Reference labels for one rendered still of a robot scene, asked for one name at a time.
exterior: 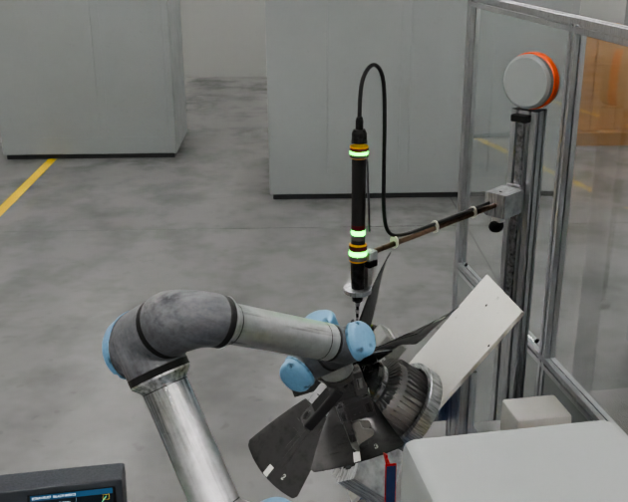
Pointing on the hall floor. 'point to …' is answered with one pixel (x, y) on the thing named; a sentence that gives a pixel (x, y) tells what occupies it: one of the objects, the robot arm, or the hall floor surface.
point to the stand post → (463, 407)
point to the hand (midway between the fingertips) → (354, 447)
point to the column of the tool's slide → (535, 139)
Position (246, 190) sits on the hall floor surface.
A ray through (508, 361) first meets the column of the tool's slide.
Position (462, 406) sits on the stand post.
